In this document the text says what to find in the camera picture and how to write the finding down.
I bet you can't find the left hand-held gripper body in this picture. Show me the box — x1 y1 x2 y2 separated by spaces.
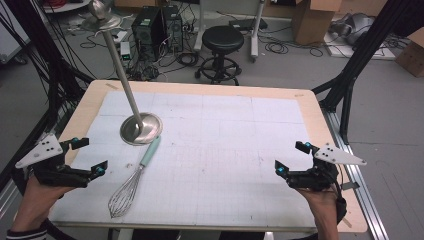
14 133 93 188

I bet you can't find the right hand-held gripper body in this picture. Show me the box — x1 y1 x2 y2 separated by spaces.
285 143 368 193

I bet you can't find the whisk with mint green handle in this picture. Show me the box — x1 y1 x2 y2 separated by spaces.
107 134 162 219

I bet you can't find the metal utensil stand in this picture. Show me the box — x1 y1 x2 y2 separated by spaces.
80 0 164 147

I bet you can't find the person's right hand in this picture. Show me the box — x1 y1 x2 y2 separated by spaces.
297 188 341 221

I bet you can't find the person's left hand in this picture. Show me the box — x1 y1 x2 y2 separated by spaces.
12 175 76 232

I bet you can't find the grey tape piece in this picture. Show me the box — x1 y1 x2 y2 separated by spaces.
341 181 361 192

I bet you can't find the white grid mat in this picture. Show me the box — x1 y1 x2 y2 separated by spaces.
49 90 319 231

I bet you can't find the small white device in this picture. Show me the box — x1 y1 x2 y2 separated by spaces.
119 40 133 62

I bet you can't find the white floor board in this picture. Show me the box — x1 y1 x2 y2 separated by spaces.
323 31 398 62

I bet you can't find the tall cardboard box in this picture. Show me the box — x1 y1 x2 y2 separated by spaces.
291 0 343 46

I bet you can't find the low cardboard box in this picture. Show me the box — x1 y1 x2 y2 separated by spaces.
394 27 424 79

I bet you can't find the grey bag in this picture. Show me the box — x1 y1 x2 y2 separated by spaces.
328 12 377 46

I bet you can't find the large black computer tower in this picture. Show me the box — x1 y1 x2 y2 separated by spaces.
131 5 167 63

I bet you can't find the black round stool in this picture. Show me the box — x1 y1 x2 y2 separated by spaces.
194 25 245 87

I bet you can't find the flat black device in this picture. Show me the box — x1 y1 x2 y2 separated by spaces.
228 17 269 32

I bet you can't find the round white table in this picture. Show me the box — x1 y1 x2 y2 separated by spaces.
42 0 94 15

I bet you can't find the small black computer tower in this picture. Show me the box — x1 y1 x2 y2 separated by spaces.
162 4 185 54

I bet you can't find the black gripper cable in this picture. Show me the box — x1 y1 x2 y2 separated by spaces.
328 163 346 201

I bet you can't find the aluminium rail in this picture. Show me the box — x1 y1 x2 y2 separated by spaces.
322 109 390 240
0 179 26 219

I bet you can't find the black wrist strap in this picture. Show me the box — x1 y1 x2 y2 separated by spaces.
335 196 348 225

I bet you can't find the black cable sleeve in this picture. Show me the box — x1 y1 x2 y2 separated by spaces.
43 218 79 240

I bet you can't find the black frame stand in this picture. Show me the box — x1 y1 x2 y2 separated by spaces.
0 0 96 193
311 0 424 146

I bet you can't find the coiled black floor cable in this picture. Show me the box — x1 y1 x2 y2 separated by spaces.
259 33 325 59

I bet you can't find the white stand frame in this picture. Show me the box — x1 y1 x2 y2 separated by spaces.
193 0 268 64

